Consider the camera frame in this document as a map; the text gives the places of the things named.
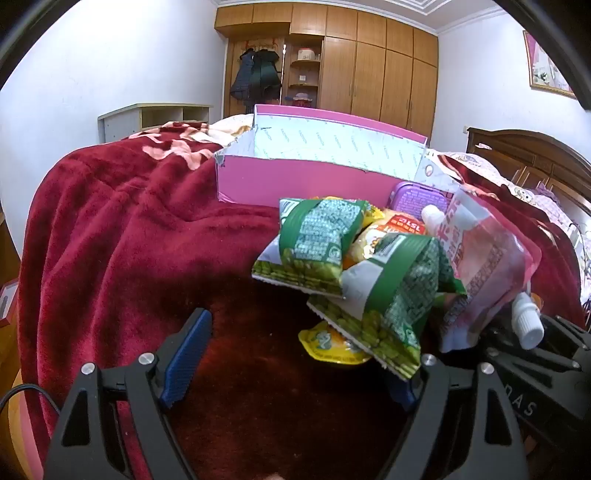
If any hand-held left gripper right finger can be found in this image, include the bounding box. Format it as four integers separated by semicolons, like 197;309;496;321
383;354;529;480

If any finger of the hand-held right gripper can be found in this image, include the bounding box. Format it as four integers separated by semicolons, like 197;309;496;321
538;315;591;356
482;330;583;374

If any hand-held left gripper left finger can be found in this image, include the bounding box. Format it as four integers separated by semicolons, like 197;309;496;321
44;308;213;480

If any yellow cartoon snack packet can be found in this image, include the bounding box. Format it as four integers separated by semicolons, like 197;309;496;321
298;320;375;365

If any green pea snack packet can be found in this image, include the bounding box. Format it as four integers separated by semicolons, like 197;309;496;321
252;197;372;298
307;233;467;381

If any pink drink pouch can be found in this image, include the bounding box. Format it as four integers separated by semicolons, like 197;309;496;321
420;185;543;354

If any orange yellow cracker packet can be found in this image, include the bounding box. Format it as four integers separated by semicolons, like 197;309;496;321
344;208;428;271

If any pink cardboard box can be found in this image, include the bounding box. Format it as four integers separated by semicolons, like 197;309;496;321
213;104;462;208

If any red plush blanket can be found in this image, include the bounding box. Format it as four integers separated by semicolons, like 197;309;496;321
18;122;591;480

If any wooden nightstand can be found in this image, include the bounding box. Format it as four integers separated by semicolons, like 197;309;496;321
0;222;24;416

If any wooden headboard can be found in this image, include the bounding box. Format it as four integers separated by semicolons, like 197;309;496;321
466;127;591;222

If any purple plastic case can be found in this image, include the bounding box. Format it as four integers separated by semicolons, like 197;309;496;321
387;181;455;222

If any low beige shelf unit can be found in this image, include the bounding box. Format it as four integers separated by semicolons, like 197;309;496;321
98;104;214;144

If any black hanging jacket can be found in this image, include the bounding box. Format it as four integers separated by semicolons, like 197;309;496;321
229;48;259;103

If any dark green hanging jacket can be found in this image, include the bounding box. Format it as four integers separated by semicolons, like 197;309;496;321
253;47;283;104

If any wooden wardrobe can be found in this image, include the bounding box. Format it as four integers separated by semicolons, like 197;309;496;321
215;2;439;139

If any black cable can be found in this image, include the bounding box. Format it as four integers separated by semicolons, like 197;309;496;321
0;384;63;416

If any framed wall picture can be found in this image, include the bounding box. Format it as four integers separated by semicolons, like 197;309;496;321
523;30;578;100

